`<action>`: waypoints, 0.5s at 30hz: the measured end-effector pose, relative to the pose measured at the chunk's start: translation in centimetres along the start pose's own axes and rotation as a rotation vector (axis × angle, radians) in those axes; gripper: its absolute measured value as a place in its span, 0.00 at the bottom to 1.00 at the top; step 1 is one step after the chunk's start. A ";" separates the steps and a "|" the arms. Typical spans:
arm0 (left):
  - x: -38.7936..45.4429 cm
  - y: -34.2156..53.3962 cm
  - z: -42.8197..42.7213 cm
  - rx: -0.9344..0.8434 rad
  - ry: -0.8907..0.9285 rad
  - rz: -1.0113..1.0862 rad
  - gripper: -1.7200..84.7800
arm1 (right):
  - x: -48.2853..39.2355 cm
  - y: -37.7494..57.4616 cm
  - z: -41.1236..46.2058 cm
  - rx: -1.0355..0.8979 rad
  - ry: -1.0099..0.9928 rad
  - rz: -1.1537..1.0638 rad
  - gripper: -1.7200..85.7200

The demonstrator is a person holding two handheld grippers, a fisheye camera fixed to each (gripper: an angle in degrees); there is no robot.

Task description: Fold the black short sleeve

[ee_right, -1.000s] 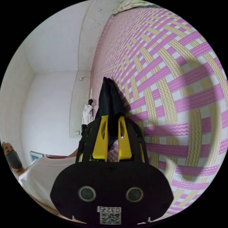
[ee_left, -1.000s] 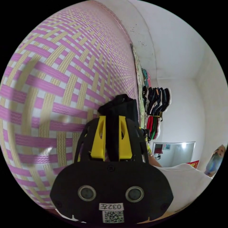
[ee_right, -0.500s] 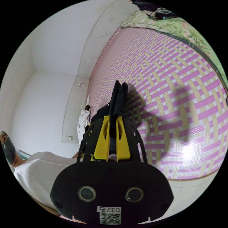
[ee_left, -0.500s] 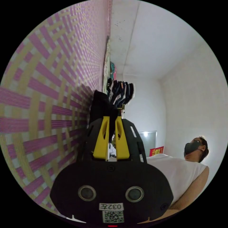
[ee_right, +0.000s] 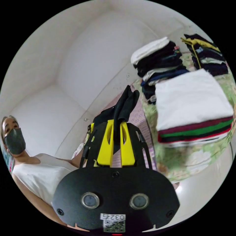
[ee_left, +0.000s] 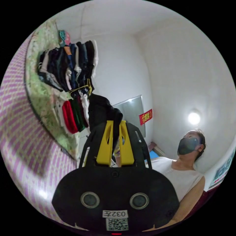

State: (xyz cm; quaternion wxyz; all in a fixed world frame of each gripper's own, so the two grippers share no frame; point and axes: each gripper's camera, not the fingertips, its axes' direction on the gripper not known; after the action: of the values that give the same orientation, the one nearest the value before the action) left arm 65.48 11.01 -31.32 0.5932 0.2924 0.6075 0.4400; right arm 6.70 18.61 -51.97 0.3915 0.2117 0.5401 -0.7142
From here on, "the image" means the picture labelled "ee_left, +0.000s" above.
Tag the person's body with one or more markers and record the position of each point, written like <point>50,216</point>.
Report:
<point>182,175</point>

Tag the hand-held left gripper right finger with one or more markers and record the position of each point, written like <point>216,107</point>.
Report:
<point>127,149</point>

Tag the black short sleeve shirt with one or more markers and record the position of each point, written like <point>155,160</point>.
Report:
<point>100,110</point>

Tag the pile of clothes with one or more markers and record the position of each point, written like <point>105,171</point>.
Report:
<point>73,68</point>

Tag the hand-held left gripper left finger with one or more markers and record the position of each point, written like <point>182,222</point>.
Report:
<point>103,147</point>

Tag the round glowing lamp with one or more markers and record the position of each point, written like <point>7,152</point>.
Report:
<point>194,118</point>

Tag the grey door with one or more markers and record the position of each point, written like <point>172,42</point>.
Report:
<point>131,108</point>

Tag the bed with purple woven mat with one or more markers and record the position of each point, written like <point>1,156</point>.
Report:
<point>22,129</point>

